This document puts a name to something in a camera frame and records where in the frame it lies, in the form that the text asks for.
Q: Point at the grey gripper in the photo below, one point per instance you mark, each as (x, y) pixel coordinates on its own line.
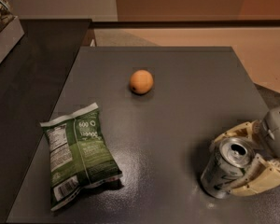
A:
(277, 131)

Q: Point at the silver 7up soda can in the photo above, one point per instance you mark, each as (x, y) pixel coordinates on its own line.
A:
(228, 162)

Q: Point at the orange fruit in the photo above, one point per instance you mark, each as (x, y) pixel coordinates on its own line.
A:
(141, 82)

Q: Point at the green chip bag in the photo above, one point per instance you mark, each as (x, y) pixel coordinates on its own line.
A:
(79, 158)

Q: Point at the white snack display box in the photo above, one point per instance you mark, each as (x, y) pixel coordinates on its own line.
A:
(9, 37)

